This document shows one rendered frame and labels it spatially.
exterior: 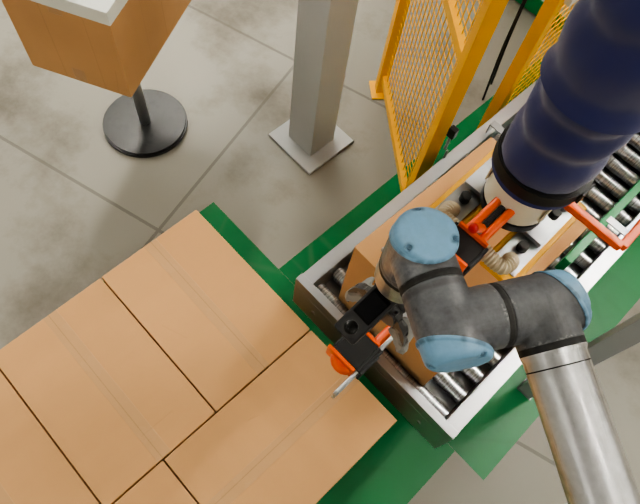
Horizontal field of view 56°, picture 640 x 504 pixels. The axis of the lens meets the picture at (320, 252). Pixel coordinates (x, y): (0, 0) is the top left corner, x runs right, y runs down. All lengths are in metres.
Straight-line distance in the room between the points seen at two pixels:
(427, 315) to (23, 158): 2.56
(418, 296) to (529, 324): 0.15
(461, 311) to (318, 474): 1.19
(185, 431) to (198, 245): 0.62
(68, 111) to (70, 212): 0.57
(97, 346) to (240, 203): 1.08
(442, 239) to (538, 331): 0.17
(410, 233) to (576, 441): 0.33
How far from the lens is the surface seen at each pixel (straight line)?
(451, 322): 0.78
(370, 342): 1.25
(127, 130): 3.05
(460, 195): 1.58
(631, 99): 1.16
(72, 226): 2.86
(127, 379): 1.98
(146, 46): 2.40
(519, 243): 1.56
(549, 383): 0.84
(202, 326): 1.99
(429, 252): 0.79
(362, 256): 1.66
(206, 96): 3.17
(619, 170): 2.67
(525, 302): 0.82
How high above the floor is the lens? 2.42
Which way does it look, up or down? 64 degrees down
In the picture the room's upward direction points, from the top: 12 degrees clockwise
